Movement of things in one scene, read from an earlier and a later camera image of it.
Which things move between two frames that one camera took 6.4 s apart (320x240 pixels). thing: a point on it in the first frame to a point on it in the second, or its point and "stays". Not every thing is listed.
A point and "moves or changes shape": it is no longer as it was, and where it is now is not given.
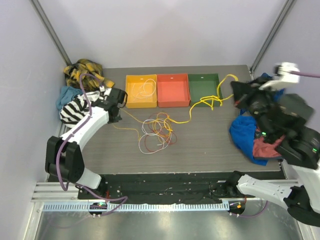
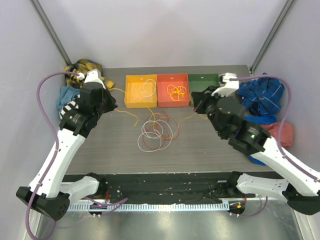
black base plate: [162, 188] stays
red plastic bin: [173, 90] stays
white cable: [155, 120] to [154, 121]
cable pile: [138, 121] to [153, 115]
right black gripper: [243, 92] to [201, 98]
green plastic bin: [201, 86] stays
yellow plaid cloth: [86, 74] stays
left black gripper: [118, 119] to [111, 105]
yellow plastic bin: [142, 91] stays
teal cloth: [66, 94] stays
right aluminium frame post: [286, 9] stays
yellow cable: [212, 100] moves or changes shape
